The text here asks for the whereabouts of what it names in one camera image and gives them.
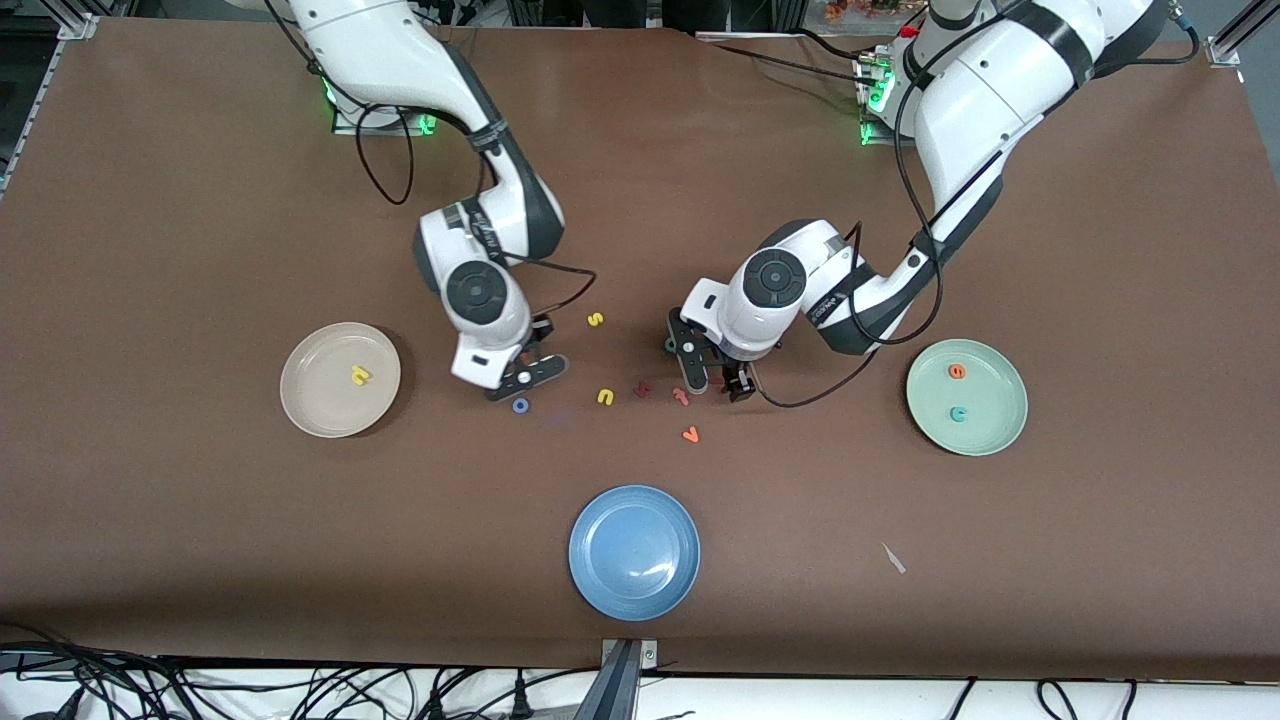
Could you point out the small white paper scrap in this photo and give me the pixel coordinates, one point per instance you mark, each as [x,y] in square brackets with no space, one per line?
[893,558]

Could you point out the yellow foam letter h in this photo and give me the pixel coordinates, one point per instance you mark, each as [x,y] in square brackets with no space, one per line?
[360,375]

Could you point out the blue round plate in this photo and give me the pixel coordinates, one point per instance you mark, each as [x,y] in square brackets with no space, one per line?
[634,552]

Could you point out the orange floral decoration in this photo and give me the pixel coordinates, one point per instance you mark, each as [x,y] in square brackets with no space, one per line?
[860,8]

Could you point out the light green round plate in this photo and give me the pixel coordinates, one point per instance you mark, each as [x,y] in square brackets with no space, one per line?
[990,400]

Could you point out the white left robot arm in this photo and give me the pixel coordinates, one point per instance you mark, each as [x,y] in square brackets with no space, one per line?
[990,90]

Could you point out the beige brown round plate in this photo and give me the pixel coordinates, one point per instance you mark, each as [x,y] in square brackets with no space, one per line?
[320,400]

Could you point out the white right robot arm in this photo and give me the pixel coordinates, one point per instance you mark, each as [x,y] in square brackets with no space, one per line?
[380,50]

